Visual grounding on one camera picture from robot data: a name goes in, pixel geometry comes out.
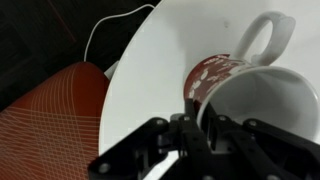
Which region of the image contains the white round side table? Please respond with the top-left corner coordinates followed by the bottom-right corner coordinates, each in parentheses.
top-left (98, 0), bottom-right (320, 180)

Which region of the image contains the orange corner sofa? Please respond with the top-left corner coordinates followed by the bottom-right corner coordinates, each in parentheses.
top-left (0, 62), bottom-right (109, 180)

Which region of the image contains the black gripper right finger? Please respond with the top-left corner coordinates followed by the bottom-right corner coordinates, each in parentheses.
top-left (201, 105), bottom-right (320, 180)

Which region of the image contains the white cable on floor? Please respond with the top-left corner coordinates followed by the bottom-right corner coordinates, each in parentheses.
top-left (83, 3), bottom-right (156, 63)

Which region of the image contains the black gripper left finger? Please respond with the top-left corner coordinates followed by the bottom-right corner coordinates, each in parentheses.
top-left (88, 99), bottom-right (212, 180)

